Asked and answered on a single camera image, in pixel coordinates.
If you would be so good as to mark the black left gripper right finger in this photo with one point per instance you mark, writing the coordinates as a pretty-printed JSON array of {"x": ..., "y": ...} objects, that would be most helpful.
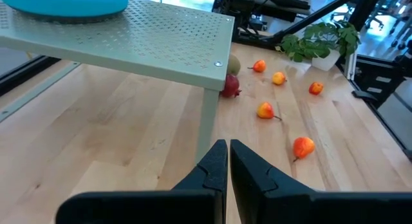
[{"x": 273, "y": 204}]

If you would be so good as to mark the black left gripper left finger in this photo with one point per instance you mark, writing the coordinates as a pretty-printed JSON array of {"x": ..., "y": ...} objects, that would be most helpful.
[{"x": 193, "y": 208}]

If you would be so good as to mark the crimson toy pomegranate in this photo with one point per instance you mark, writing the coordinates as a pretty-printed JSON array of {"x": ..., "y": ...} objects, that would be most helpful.
[{"x": 230, "y": 86}]

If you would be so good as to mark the blue bowl with grey rim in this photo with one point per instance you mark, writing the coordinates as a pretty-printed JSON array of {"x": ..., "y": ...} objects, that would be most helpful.
[{"x": 64, "y": 3}]

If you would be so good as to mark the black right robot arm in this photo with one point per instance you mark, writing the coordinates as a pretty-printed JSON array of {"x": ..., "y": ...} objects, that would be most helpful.
[{"x": 244, "y": 2}]

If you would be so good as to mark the green potted plant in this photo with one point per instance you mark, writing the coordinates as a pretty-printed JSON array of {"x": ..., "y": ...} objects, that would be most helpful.
[{"x": 318, "y": 40}]

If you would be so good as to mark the green perforated metal shelf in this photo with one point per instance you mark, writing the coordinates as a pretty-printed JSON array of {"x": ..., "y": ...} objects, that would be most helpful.
[{"x": 145, "y": 40}]

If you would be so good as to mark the black aluminium rig frame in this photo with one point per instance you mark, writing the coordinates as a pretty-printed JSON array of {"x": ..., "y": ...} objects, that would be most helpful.
[{"x": 322, "y": 13}]

